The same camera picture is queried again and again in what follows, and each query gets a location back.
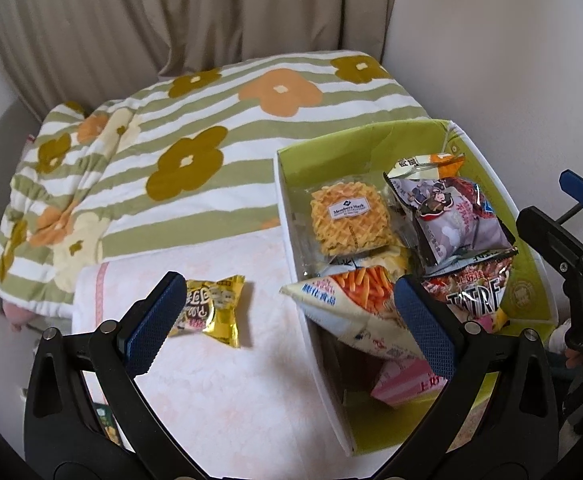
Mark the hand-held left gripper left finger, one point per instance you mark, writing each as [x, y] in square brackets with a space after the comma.
[149, 330]

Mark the white orange sticks snack packet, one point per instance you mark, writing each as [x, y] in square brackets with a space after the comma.
[356, 305]

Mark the red black snack packet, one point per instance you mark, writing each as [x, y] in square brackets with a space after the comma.
[471, 292]

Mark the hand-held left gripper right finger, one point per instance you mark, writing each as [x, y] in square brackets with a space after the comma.
[424, 325]

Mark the beige curtain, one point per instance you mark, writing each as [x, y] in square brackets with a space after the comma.
[196, 10]

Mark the clear waffle cookie packet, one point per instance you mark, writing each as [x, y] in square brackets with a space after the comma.
[349, 217]

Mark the flowered striped blanket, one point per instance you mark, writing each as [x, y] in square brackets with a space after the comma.
[221, 110]

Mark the pink pillow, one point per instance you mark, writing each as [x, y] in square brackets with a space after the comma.
[15, 317]

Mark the green yellow snack packet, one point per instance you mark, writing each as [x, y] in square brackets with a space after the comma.
[107, 422]

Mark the pink snack packet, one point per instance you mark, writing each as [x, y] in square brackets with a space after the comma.
[401, 384]

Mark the yellow chip packet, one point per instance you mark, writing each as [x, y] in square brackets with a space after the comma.
[389, 260]

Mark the pale pink towel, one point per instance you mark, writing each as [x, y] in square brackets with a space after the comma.
[221, 385]

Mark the green cardboard box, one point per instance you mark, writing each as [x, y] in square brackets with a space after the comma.
[526, 280]

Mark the grey cartoon snack packet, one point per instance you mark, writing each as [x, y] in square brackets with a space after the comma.
[451, 215]

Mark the gold snack packet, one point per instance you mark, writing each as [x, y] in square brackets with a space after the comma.
[209, 310]

